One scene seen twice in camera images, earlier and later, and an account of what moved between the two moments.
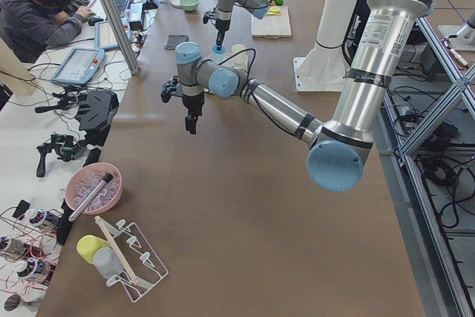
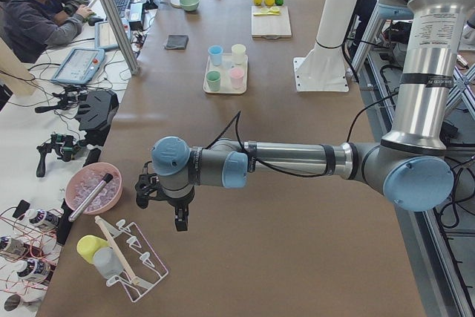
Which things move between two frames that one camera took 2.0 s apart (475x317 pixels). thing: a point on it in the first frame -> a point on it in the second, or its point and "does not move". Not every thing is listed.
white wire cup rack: x=142 y=269 does not move
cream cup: x=242 y=58 does not move
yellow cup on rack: x=87 y=245 does not move
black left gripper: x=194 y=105 -> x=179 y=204
